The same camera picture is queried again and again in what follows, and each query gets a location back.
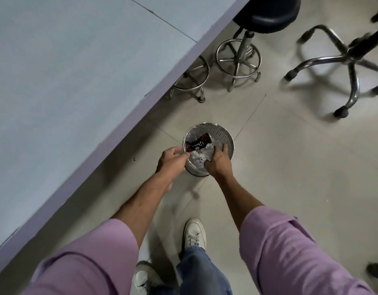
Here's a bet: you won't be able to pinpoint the person's right hand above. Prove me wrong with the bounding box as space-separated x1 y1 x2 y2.
204 143 234 182

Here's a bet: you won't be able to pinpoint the person's left hand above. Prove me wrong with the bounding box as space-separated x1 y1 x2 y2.
155 146 191 183

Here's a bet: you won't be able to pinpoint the person's left forearm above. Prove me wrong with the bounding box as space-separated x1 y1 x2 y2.
21 172 174 295

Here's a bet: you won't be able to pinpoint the person's right forearm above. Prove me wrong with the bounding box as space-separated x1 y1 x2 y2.
212 173 377 295

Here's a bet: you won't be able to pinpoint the Dove tissue plastic wrapper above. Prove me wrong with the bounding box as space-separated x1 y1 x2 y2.
186 132 224 170

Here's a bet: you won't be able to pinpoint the person's right white sneaker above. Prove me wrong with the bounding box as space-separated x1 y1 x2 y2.
181 218 207 253

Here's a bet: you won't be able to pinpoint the person's white sneaker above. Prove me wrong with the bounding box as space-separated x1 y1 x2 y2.
132 261 165 295
181 218 207 253

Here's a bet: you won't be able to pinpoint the person's left white sneaker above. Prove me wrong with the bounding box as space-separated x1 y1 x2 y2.
132 261 165 295

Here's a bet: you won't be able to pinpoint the metal mesh waste bin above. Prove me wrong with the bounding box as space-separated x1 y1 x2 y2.
182 122 235 177

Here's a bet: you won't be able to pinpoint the pink shirt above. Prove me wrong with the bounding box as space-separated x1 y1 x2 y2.
21 205 377 295

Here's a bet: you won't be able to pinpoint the blue jeans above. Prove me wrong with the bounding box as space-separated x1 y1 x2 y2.
150 245 233 295

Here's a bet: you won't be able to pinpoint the chrome office chair base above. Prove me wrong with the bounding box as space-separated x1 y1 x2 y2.
283 0 378 119

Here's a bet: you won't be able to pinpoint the black seat chrome stool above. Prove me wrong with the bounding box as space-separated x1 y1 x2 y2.
215 0 301 93

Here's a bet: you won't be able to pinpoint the chrome stool base ring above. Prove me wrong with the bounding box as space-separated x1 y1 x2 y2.
169 55 211 104

